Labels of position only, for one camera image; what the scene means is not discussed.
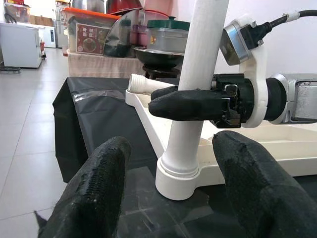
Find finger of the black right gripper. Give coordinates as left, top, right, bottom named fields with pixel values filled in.
left=148, top=88, right=230, bottom=122
left=150, top=85, right=179, bottom=100

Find white plastic table top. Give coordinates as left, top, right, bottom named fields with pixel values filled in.
left=125, top=88, right=317, bottom=201

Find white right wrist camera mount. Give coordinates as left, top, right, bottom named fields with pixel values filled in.
left=221, top=14, right=269, bottom=128

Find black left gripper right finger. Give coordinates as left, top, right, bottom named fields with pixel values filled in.
left=212, top=130, right=317, bottom=238

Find orange-lidded storage box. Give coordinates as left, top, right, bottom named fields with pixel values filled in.
left=63, top=6, right=122, bottom=57

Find black round stool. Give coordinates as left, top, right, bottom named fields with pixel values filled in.
left=141, top=64, right=181, bottom=80

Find steel pot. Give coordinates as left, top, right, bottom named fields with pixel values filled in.
left=71, top=0, right=107, bottom=12

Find pink stacked containers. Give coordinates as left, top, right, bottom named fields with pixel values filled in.
left=130, top=23, right=149, bottom=48

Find beige cloth covered table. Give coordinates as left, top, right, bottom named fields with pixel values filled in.
left=67, top=48, right=146, bottom=79

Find black floor mat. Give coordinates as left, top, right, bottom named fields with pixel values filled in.
left=0, top=66, right=22, bottom=74

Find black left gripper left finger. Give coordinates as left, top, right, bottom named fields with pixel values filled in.
left=34, top=135, right=132, bottom=238

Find black tablecloth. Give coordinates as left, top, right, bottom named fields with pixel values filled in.
left=52, top=76, right=317, bottom=238

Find red pot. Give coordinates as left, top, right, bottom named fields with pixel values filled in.
left=106, top=0, right=143, bottom=15

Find clear plastic storage box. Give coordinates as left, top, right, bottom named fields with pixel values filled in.
left=147, top=27, right=190, bottom=54

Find white plastic table leg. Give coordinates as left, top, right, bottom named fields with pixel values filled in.
left=128, top=73, right=179, bottom=96
left=155, top=0, right=230, bottom=179

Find pink plastic bucket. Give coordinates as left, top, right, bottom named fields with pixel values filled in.
left=142, top=0, right=179, bottom=19

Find white cabinet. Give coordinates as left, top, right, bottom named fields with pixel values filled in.
left=0, top=22, right=43, bottom=69

